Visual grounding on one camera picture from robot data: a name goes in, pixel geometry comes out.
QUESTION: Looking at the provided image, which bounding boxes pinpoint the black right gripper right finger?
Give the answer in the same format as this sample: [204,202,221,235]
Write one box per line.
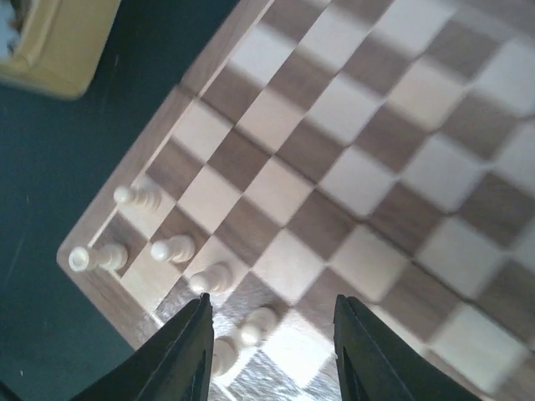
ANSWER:
[334,294,478,401]

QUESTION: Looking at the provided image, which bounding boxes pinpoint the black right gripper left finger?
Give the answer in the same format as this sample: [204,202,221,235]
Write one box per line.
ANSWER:
[74,293,214,401]

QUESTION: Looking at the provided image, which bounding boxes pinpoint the light wooden pawn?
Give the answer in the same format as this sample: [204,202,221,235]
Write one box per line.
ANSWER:
[189,263,233,294]
[211,337,237,377]
[68,243,128,272]
[113,180,162,211]
[150,235,196,263]
[240,307,278,347]

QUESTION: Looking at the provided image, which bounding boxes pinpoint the wooden chess board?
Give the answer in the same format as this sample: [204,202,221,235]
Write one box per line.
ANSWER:
[57,1,534,400]

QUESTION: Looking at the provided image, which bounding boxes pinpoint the gold tin with dark pieces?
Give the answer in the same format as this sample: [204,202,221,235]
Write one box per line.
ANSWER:
[1,1,120,99]

